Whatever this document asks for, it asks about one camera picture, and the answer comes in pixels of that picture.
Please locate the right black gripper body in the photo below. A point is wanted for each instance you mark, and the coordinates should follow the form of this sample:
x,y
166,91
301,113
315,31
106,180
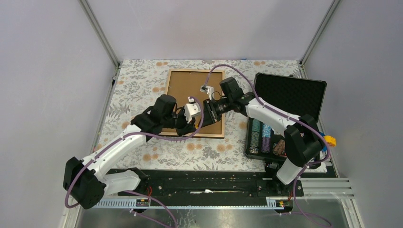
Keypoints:
x,y
219,107

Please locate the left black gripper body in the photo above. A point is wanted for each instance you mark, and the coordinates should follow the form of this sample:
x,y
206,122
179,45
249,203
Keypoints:
x,y
177,121

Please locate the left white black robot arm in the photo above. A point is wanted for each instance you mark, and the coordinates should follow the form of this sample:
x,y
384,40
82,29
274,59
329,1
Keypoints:
x,y
88,180

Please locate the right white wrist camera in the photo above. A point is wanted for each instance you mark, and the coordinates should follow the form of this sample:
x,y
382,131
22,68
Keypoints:
x,y
209,90

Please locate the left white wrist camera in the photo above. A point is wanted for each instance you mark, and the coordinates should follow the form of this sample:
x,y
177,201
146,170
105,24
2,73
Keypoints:
x,y
192,109

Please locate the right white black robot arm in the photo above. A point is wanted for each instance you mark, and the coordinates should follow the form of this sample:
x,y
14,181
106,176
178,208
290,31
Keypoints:
x,y
303,142

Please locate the floral table mat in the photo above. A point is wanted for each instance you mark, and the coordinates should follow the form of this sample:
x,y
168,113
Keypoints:
x,y
138,85

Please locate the grey slotted cable duct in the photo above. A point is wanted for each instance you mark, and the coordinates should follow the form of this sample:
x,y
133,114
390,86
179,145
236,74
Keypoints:
x,y
192,202

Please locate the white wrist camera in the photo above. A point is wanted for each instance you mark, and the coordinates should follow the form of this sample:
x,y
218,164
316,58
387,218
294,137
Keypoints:
x,y
209,90
192,109

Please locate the yellow blue tape dispenser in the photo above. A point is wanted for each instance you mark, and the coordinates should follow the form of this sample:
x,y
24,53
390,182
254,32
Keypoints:
x,y
330,140

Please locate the black poker chip case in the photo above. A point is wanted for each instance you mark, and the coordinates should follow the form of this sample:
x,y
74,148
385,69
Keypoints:
x,y
292,95

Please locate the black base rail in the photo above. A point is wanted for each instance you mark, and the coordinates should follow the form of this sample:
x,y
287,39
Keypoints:
x,y
164,183

